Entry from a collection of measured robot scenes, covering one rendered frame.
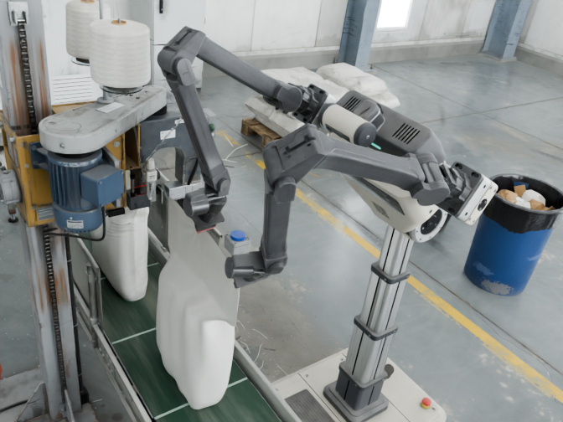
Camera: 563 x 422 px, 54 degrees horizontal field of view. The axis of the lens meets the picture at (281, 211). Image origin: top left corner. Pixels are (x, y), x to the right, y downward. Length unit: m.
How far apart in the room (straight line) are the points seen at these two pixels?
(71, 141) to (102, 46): 0.27
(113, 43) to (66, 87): 3.20
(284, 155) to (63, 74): 3.77
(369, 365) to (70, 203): 1.23
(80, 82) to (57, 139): 3.19
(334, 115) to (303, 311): 1.87
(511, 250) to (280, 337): 1.50
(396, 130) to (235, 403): 1.21
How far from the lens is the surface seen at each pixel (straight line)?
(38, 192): 1.90
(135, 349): 2.38
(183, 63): 1.44
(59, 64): 4.71
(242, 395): 2.22
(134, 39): 1.59
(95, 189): 1.63
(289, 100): 1.67
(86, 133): 1.62
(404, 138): 1.50
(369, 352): 2.16
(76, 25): 1.85
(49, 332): 2.31
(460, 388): 3.05
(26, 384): 2.83
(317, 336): 3.06
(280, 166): 1.08
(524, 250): 3.61
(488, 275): 3.71
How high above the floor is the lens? 2.07
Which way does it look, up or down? 31 degrees down
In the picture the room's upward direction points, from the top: 8 degrees clockwise
